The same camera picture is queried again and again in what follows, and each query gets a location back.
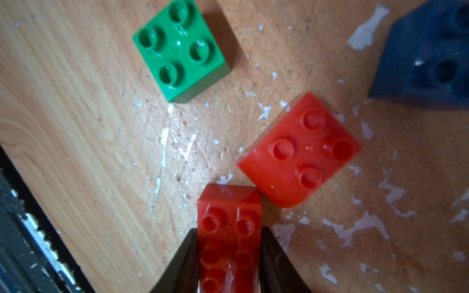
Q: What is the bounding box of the blue lego brick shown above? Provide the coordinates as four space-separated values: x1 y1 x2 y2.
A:
369 1 469 110

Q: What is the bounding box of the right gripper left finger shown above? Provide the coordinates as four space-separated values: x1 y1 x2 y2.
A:
150 228 199 293

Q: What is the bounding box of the red square lego brick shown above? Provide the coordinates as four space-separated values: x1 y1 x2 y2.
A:
236 92 362 208

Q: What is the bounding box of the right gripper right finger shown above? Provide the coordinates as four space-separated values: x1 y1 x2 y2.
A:
259 227 313 293

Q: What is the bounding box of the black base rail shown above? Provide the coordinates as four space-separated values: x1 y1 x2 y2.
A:
1 150 94 293

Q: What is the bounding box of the long red lego brick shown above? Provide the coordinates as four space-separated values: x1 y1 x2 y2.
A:
197 184 262 293

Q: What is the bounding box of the green lego brick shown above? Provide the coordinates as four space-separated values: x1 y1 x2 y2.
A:
133 0 230 104

